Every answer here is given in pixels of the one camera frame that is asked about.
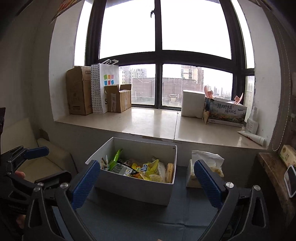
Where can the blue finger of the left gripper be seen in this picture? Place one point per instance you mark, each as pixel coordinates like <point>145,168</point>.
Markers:
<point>36,153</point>
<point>55,180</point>

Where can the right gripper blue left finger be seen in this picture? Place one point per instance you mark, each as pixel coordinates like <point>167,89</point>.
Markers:
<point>70,197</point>

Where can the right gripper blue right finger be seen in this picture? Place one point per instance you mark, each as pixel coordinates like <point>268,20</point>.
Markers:
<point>220,196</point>

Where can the green snack pack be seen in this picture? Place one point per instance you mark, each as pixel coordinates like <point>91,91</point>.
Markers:
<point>113,162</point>

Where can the yellow chips bag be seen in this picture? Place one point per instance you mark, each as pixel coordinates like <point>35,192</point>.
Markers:
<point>147,172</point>

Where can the silver green foil snack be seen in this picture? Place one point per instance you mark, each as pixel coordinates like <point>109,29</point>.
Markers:
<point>122,170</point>

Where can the kuromi round cracker pack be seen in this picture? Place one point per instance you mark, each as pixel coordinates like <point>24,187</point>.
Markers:
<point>169,172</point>

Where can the left hand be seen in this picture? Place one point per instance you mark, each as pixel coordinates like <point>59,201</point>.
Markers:
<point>20,174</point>

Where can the white storage box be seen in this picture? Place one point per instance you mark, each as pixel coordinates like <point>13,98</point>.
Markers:
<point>155,192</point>

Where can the blue table cloth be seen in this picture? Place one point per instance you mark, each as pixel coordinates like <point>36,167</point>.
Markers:
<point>112,217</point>

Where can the white tube on sill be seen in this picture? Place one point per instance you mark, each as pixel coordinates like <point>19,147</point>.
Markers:
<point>257,139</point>

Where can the white bottle on sill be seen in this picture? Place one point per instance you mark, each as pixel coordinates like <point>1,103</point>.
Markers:
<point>252,122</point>

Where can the printed landscape tissue box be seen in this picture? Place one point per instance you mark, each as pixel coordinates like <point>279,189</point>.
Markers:
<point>224,113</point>

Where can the large brown cardboard box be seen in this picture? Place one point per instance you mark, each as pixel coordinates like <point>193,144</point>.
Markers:
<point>78,87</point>

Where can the small open cardboard box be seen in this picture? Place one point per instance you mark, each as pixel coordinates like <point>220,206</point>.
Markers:
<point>119,97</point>

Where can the white box on sill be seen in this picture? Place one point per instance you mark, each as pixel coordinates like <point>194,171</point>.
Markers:
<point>193,103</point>

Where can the white dotted paper bag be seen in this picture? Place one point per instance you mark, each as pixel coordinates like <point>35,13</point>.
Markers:
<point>102,75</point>

